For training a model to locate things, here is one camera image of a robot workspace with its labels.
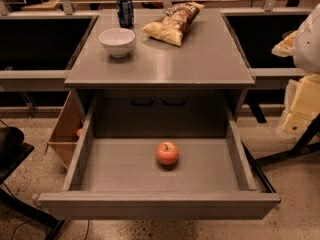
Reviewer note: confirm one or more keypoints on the black chair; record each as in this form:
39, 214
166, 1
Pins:
13, 151

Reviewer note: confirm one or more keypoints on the wooden shelf box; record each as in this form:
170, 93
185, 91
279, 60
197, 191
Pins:
64, 138

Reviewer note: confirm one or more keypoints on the yellow brown chip bag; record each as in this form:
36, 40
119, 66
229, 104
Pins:
177, 21

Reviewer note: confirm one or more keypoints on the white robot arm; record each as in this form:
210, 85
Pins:
306, 54

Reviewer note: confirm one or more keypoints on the blue soda can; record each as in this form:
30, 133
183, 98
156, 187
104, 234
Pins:
125, 13

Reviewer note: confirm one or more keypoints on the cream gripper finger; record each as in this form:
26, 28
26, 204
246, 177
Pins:
302, 104
285, 48

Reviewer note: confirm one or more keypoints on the grey counter cabinet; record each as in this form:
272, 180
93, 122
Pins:
159, 90

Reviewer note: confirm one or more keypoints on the grey open top drawer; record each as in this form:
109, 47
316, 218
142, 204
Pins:
121, 179

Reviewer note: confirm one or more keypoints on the white ceramic bowl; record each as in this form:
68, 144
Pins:
118, 42

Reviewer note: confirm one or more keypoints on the red apple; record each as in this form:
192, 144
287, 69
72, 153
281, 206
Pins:
167, 153

